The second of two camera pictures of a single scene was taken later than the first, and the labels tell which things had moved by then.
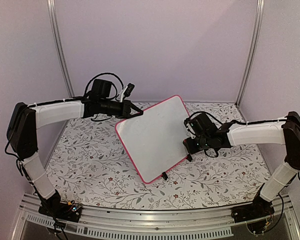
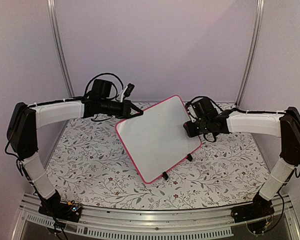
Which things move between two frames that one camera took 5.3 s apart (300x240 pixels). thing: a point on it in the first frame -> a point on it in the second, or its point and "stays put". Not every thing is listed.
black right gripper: x=191 y=149 -> x=191 y=132
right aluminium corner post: x=254 y=50 stays put
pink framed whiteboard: x=155 y=137 stays put
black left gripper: x=126 y=111 stays put
